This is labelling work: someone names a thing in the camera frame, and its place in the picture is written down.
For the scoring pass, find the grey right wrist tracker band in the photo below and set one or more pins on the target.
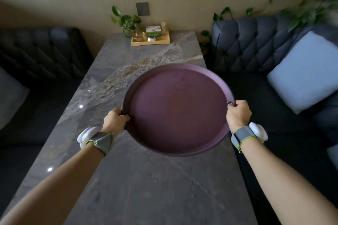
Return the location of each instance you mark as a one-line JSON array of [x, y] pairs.
[[247, 134]]

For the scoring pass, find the small metal cup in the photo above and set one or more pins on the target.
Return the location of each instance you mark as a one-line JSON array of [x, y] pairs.
[[151, 38]]

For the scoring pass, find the person's left hand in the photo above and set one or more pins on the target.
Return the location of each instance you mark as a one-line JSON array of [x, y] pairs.
[[114, 123]]

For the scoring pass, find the small glass cup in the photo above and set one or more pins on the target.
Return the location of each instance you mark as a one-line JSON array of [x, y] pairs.
[[144, 37]]

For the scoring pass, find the person's left forearm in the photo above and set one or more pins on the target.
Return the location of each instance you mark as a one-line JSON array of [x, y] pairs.
[[50, 188]]

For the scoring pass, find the green and white box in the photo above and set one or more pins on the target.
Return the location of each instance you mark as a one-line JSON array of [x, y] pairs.
[[153, 31]]

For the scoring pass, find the person's left thumb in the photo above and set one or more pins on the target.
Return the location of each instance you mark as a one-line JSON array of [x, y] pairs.
[[125, 117]]

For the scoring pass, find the person's right forearm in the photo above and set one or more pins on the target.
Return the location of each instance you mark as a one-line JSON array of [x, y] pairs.
[[285, 182]]

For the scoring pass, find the person's right thumb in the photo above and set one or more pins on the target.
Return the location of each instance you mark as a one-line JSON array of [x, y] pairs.
[[230, 105]]

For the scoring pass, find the round purple serving tray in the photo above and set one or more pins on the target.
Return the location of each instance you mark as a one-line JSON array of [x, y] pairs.
[[177, 109]]

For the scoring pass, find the grey wrist tracker band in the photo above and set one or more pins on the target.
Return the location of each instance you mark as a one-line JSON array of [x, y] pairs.
[[247, 134], [98, 140]]

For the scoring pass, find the small potted green plant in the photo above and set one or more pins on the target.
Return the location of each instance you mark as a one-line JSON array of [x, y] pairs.
[[126, 22]]

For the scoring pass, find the person's right hand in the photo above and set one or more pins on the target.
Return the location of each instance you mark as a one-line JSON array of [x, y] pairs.
[[237, 115]]

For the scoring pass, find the grey wall switch plate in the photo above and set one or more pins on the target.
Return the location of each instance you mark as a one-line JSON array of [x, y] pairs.
[[142, 9]]

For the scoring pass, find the dark tufted leather sofa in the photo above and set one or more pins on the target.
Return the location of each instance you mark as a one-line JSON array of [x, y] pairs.
[[37, 56], [253, 45]]

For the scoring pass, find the light blue cushion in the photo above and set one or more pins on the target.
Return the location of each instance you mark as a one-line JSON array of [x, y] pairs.
[[306, 72]]

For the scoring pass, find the trailing green vine plant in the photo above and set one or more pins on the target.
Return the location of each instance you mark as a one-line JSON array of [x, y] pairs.
[[303, 0]]

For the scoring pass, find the small wooden tray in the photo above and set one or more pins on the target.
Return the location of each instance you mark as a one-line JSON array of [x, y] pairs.
[[153, 40]]

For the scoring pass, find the grey left wrist tracker band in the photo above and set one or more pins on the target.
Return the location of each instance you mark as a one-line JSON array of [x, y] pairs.
[[98, 140]]

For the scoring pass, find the beige toothpick holder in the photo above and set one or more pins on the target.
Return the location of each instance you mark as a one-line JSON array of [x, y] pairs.
[[163, 28]]

